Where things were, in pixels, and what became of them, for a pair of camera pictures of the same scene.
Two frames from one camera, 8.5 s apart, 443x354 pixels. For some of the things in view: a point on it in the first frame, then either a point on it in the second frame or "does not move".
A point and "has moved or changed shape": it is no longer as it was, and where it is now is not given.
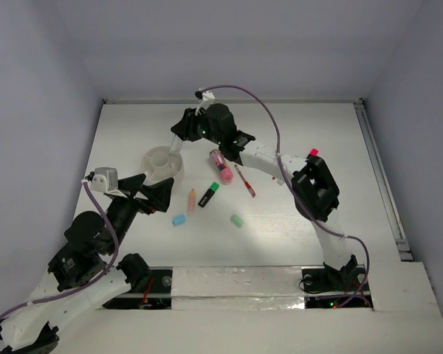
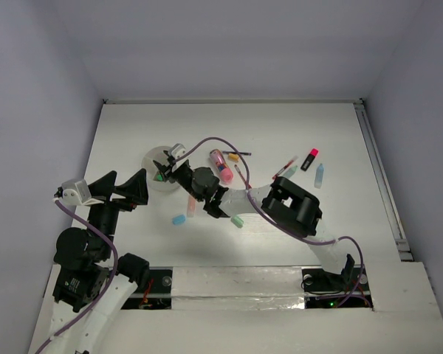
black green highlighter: x=214 y=187 has moved or changed shape
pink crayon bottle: x=226 y=173 does not move
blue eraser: x=179 y=220 does not move
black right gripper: x=185 y=127 -> x=171 y=171
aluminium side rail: x=383 y=181 does not move
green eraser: x=237 y=221 does not move
